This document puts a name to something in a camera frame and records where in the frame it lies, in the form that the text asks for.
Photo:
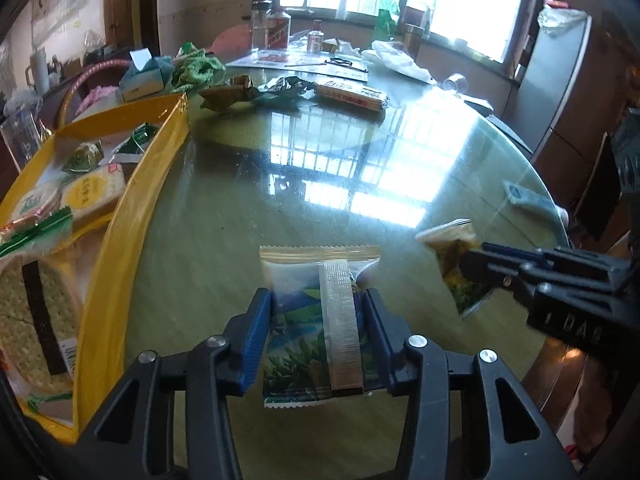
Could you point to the green plastic bottle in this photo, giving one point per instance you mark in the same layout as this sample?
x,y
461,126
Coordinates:
x,y
386,15

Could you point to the square yellow cracker packet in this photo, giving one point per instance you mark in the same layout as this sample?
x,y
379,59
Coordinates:
x,y
92,192

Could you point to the green landscape snack packet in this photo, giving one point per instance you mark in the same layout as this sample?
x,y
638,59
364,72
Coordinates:
x,y
450,255
300,310

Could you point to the green white snack packet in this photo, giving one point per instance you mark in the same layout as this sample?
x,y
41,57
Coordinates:
x,y
135,142

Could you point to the window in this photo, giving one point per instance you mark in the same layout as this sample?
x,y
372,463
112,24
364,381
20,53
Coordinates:
x,y
450,0

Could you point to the large cracker packet green trim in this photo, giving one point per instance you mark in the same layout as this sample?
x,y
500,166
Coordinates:
x,y
35,310

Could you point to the green cloth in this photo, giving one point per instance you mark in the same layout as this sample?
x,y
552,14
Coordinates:
x,y
197,65

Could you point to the white plastic bag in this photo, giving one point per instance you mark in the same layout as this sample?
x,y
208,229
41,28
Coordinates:
x,y
400,60

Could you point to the printed paper sheet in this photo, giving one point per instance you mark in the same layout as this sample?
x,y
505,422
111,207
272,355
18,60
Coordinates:
x,y
300,65

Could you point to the white liquor bottle red label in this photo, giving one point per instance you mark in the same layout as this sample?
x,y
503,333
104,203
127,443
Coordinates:
x,y
276,32

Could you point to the long orange snack bar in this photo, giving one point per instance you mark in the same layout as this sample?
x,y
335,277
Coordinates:
x,y
350,95

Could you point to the gold brown wrapped snack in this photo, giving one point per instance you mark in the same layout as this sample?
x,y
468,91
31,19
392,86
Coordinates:
x,y
225,94

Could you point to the pink hand fan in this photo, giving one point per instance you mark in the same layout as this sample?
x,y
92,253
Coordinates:
x,y
230,40

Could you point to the teal tissue box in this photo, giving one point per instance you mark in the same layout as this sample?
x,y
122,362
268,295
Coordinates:
x,y
145,77

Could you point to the small blue card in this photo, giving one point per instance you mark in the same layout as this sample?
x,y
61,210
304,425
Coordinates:
x,y
525,195

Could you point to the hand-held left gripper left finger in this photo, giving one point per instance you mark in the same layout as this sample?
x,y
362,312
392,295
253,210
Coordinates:
x,y
257,335

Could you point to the pink cloth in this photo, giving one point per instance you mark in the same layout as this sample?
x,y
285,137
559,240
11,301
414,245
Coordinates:
x,y
100,99

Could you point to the grey refrigerator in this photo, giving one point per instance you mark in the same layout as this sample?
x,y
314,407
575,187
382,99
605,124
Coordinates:
x,y
555,80

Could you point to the glass jar black lid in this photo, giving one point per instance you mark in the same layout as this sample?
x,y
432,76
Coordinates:
x,y
260,25

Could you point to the dark green crumpled wrapper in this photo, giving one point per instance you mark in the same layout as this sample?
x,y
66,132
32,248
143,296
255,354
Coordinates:
x,y
285,87

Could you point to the small glass bottle red cap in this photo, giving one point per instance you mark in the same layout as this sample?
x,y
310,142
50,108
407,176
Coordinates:
x,y
314,40

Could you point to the green triangular snack packet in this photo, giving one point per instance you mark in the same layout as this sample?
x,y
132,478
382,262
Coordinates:
x,y
82,156

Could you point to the white thermos jug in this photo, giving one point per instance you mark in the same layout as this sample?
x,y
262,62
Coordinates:
x,y
37,70

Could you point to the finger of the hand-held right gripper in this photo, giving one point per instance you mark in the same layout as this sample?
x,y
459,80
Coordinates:
x,y
510,252
487,270

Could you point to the yellow cardboard tray box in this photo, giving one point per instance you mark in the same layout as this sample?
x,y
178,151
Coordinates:
x,y
120,240

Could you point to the round cracker packet green label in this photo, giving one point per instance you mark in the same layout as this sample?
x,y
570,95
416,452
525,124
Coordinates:
x,y
30,202

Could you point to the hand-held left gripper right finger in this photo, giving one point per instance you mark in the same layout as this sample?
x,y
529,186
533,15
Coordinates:
x,y
378,335

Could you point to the tipped clear glass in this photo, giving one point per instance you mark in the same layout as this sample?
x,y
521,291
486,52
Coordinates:
x,y
455,83

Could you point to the colourful hula hoop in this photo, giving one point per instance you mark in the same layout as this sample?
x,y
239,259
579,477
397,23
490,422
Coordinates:
x,y
75,87

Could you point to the steel thermos cup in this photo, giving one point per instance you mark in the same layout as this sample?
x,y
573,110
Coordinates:
x,y
414,42

